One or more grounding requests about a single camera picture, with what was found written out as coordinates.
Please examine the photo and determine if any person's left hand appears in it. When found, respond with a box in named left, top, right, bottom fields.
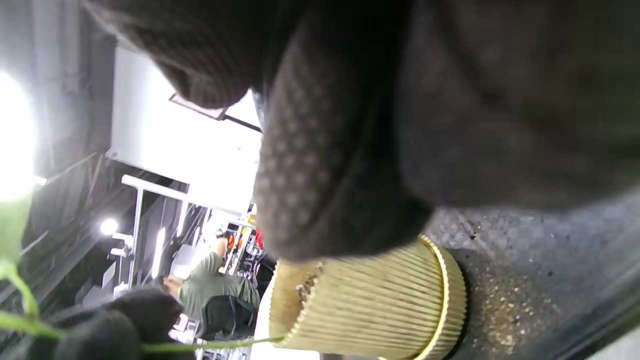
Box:
left=0, top=287, right=196, bottom=360

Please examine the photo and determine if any white metal frame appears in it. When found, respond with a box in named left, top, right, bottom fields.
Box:
left=107, top=174, right=201, bottom=296

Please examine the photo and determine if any black mesh chair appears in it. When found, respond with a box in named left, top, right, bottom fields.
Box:
left=202, top=295, right=258, bottom=341

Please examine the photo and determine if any person's right hand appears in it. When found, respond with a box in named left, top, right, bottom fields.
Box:
left=82, top=0, right=640, bottom=261

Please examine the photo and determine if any yellow ribbed flower pot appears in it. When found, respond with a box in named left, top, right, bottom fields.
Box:
left=269, top=234, right=468, bottom=360

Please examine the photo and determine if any brown potting mix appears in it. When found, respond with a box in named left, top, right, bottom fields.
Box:
left=295, top=272, right=322, bottom=302

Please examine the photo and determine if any red artificial rose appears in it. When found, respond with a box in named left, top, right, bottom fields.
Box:
left=0, top=197, right=286, bottom=354

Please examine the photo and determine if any long ceiling tube light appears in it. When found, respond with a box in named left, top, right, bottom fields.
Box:
left=0, top=70, right=38, bottom=202

